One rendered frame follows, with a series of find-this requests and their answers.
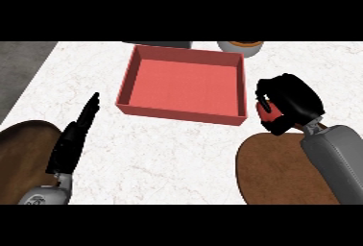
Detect dark brown round board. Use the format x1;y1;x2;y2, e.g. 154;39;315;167
0;119;64;206

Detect red bell pepper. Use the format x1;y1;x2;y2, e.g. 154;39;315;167
256;99;284;124

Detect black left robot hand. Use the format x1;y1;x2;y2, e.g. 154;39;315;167
45;91;102;176

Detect dark grey flat object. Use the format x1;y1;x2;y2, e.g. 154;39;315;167
121;40;194;50

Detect grey bowl with orange rim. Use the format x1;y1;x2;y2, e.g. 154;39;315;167
217;40;266;59

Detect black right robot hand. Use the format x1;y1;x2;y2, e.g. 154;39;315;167
254;73;328;136

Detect red cardboard box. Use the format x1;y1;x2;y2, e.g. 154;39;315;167
115;44;250;127

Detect brown wooden cutting board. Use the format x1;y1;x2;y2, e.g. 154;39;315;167
236;123;343;206

